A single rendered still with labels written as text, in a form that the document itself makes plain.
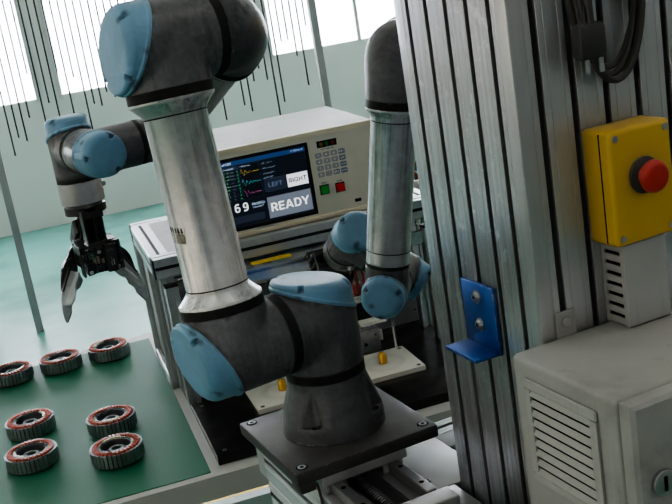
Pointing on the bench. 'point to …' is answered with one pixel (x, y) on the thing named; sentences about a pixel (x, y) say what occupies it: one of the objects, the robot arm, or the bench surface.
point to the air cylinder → (370, 338)
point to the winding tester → (355, 179)
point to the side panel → (156, 320)
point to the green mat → (175, 454)
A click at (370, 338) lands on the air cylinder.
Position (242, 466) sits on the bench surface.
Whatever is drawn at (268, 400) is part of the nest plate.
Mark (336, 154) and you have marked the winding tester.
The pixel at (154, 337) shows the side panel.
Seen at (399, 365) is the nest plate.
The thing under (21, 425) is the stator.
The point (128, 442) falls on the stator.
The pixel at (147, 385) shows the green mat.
